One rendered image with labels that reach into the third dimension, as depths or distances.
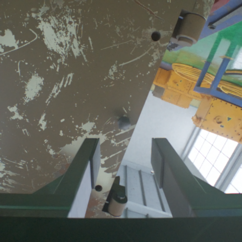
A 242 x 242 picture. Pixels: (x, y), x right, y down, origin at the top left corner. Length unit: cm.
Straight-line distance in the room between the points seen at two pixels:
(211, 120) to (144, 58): 318
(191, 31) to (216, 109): 314
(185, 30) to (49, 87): 21
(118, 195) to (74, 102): 19
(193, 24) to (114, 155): 22
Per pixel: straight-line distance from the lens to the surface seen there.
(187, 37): 28
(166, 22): 27
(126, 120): 25
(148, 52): 26
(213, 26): 64
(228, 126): 358
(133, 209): 1291
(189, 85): 658
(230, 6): 55
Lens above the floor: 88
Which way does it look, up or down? 14 degrees up
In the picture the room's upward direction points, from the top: 160 degrees counter-clockwise
